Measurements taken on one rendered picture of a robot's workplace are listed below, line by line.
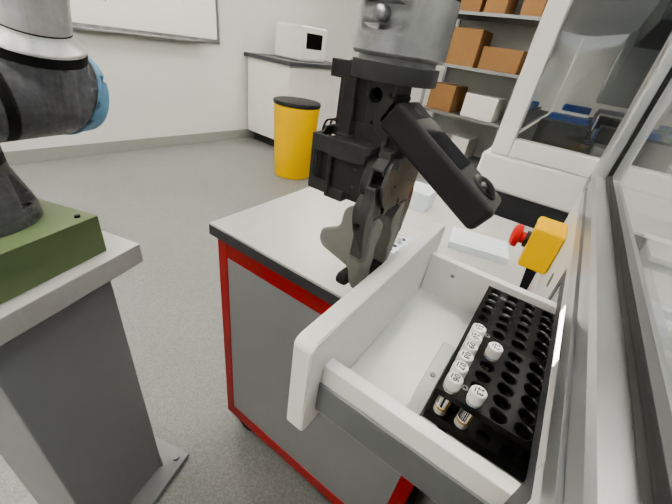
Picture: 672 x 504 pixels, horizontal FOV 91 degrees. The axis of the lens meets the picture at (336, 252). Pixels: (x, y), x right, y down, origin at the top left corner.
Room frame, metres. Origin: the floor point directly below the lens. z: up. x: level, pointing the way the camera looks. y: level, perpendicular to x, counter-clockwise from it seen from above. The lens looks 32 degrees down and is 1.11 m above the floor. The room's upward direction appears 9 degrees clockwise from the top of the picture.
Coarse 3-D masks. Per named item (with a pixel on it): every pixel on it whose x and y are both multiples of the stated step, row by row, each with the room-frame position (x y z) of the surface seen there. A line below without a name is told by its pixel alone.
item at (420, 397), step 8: (448, 344) 0.27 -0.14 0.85; (440, 352) 0.26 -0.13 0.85; (448, 352) 0.26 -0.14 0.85; (440, 360) 0.25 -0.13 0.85; (448, 360) 0.25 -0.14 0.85; (432, 368) 0.23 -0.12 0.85; (440, 368) 0.23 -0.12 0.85; (424, 376) 0.22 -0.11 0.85; (432, 376) 0.22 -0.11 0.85; (440, 376) 0.23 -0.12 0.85; (424, 384) 0.21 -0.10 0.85; (432, 384) 0.21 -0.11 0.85; (416, 392) 0.20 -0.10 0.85; (424, 392) 0.20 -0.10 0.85; (432, 392) 0.21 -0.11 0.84; (416, 400) 0.19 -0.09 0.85; (424, 400) 0.19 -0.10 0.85; (416, 408) 0.19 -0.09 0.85
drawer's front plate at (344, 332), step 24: (432, 240) 0.37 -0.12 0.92; (384, 264) 0.29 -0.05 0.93; (408, 264) 0.31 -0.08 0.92; (360, 288) 0.24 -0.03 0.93; (384, 288) 0.26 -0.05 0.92; (408, 288) 0.34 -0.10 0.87; (336, 312) 0.20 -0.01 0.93; (360, 312) 0.22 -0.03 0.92; (384, 312) 0.28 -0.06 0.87; (312, 336) 0.17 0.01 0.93; (336, 336) 0.19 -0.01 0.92; (360, 336) 0.23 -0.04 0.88; (312, 360) 0.16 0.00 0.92; (312, 384) 0.17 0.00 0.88; (288, 408) 0.17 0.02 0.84; (312, 408) 0.17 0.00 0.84
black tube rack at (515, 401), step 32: (480, 320) 0.29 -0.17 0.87; (512, 320) 0.27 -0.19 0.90; (544, 320) 0.28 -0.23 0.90; (480, 352) 0.21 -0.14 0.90; (512, 352) 0.22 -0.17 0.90; (544, 352) 0.23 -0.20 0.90; (480, 384) 0.18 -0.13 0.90; (512, 384) 0.21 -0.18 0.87; (448, 416) 0.17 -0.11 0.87; (480, 416) 0.15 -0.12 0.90; (512, 416) 0.15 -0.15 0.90; (480, 448) 0.15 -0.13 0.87; (512, 448) 0.15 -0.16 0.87
